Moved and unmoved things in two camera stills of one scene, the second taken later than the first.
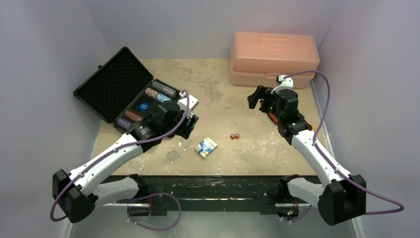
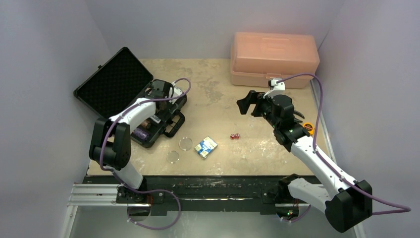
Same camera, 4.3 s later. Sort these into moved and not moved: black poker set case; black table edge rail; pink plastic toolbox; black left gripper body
Moved: black left gripper body
Not moved: black table edge rail; pink plastic toolbox; black poker set case
